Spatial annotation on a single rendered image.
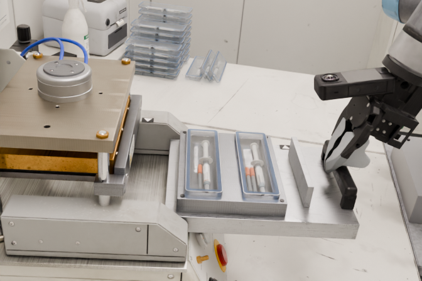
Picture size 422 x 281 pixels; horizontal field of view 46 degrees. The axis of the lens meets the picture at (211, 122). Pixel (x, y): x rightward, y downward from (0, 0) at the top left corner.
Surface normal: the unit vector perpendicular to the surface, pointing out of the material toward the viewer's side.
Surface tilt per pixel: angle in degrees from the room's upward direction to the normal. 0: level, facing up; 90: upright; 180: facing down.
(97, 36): 91
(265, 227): 90
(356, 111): 70
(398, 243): 0
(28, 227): 90
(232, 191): 0
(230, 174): 0
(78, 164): 90
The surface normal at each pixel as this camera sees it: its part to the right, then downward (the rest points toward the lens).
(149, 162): 0.08, -0.87
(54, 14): -0.26, 0.37
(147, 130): 0.03, 0.49
